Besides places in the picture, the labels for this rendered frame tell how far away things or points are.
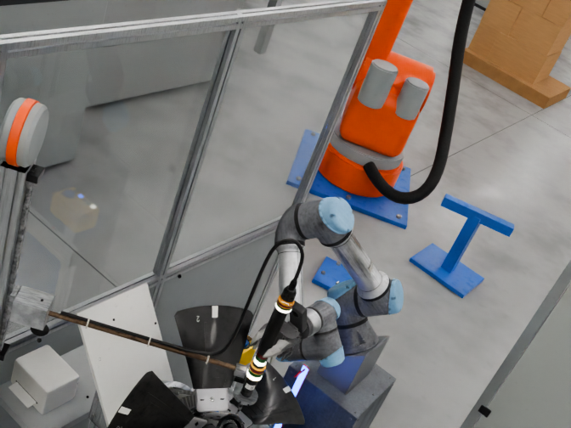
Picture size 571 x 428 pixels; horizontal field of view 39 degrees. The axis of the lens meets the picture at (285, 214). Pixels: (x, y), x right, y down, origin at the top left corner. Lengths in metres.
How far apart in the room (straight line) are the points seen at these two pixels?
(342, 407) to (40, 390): 1.00
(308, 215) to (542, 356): 1.76
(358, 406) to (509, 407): 1.36
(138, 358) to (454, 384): 2.77
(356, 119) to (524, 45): 4.32
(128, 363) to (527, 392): 2.18
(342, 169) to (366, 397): 3.26
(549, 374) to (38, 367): 2.30
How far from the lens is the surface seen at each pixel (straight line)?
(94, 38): 2.10
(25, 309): 2.19
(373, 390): 2.92
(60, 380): 2.60
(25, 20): 4.50
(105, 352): 2.30
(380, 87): 5.64
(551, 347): 3.83
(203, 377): 2.27
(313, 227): 2.41
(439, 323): 5.20
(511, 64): 9.88
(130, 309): 2.35
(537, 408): 4.00
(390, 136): 5.84
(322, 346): 2.35
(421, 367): 4.79
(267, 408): 2.42
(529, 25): 9.78
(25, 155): 1.88
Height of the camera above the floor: 2.88
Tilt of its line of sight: 31 degrees down
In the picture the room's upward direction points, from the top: 22 degrees clockwise
